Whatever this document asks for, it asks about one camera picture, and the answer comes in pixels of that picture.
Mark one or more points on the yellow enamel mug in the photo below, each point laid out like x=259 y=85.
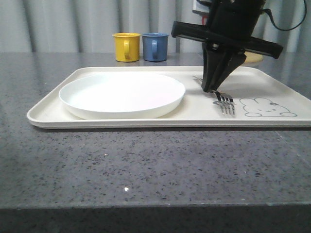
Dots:
x=127 y=47

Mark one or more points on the grey pleated curtain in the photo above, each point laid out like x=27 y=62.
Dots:
x=88 y=25

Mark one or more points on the cream rabbit serving tray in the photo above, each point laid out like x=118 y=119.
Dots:
x=260 y=101

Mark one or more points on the white round plate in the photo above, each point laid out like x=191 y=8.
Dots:
x=115 y=95

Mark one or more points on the wooden mug tree stand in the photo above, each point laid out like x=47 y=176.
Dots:
x=253 y=57

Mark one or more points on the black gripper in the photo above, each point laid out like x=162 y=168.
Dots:
x=230 y=24

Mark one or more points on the blue enamel mug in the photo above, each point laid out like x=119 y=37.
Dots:
x=155 y=46

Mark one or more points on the silver metal fork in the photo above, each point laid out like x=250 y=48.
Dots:
x=223 y=103

